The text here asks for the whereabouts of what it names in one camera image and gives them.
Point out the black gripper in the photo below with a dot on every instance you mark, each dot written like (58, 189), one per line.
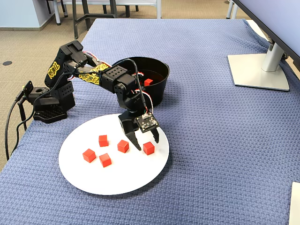
(126, 123)

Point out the red cube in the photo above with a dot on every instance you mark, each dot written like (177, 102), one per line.
(105, 160)
(148, 148)
(89, 155)
(103, 141)
(123, 146)
(148, 82)

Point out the white round plate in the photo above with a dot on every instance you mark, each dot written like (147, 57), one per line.
(122, 178)

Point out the black metal bucket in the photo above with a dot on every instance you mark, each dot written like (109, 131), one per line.
(161, 89)

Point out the blue woven table cloth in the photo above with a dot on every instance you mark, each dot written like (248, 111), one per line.
(211, 140)

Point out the black table clamp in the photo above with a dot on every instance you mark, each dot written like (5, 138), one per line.
(24, 117)

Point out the black motor driver box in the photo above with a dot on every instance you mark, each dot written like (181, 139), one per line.
(28, 87)

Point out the black chair legs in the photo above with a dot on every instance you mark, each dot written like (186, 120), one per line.
(127, 9)
(65, 9)

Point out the monitor with silver stand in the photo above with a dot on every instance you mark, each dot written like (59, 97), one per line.
(257, 72)

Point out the light grey table legs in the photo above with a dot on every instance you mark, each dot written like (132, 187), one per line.
(230, 9)

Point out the black round floor outlet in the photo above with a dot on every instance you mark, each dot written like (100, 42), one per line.
(7, 63)

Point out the white flat board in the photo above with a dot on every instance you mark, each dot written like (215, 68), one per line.
(295, 206)

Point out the black wrist camera board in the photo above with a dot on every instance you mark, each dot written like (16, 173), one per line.
(147, 123)

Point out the dark metal table frame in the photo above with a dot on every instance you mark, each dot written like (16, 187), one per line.
(75, 23)

